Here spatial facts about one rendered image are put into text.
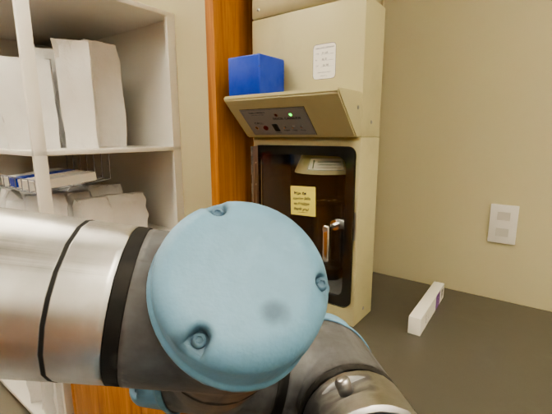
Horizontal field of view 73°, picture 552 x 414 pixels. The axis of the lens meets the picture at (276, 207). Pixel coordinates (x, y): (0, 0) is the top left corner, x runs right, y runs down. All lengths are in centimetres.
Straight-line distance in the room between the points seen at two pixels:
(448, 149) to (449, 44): 31
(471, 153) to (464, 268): 36
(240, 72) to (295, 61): 14
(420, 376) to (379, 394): 61
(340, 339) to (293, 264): 17
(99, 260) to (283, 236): 8
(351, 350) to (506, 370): 68
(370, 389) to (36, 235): 20
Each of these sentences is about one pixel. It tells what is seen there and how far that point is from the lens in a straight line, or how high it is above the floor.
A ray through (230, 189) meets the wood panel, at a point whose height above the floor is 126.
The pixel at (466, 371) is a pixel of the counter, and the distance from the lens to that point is 92.
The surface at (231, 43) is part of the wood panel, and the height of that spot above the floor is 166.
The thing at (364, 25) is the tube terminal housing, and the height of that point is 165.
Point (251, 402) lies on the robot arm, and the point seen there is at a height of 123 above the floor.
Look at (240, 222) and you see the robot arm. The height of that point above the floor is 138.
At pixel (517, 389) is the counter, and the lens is 91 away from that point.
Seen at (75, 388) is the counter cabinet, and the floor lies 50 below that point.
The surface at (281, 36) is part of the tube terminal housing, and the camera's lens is 102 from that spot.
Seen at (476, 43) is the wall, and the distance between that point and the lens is 128.
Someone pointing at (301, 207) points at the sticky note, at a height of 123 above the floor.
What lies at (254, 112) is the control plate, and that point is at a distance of 94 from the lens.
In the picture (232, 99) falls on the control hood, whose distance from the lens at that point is 95.
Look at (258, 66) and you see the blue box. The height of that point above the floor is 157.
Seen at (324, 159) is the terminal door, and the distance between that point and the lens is 91.
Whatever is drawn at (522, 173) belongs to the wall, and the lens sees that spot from 124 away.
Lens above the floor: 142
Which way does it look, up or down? 11 degrees down
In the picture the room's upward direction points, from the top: straight up
